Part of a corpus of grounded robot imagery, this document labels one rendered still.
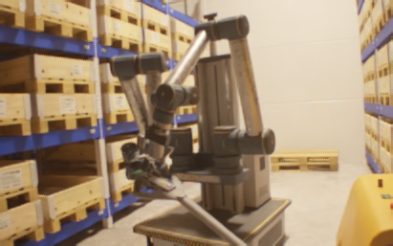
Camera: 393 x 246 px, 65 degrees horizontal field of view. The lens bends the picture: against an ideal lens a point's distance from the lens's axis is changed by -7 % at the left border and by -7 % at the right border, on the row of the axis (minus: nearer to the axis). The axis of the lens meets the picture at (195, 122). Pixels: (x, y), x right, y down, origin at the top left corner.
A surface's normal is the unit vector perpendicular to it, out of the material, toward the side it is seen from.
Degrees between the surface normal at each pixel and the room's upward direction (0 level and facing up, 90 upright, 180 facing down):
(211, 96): 90
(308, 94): 90
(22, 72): 90
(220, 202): 90
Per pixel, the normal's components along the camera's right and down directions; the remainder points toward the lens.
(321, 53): -0.37, 0.07
